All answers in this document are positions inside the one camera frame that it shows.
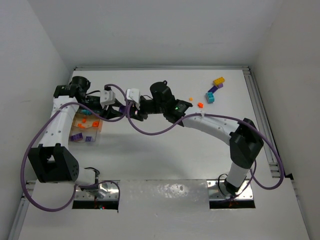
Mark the purple arch lego brick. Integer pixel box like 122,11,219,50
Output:
118,105,127,114

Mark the teal 2x4 lego brick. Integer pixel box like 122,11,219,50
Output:
79,109,92,116

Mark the orange round lego piece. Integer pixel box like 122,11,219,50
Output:
77,123,85,129

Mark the lilac lego brick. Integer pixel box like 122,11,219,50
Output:
69,132,83,142

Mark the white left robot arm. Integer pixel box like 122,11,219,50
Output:
23,76,124,188

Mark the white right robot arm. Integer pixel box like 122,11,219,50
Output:
126,81,264,197

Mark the clear transparent container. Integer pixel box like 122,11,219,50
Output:
68,129,100,145

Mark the orange lego flower piece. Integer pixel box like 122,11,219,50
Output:
197,102,204,109

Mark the purple flat lego plate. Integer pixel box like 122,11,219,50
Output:
208,83,224,94

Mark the yellow lego brick far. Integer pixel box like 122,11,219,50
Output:
213,77,225,86

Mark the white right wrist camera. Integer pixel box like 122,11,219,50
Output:
126,88,141,104

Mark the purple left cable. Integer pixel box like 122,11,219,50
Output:
20,83,131,213

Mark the purple cable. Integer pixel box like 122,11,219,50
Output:
124,99,285,191
20,83,131,213

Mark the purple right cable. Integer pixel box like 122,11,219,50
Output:
124,99,285,191

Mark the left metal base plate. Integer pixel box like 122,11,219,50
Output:
74,180,120,201

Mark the metal base plate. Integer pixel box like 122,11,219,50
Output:
206,179,254,201
74,180,120,201

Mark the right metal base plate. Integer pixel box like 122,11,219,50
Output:
206,179,254,201

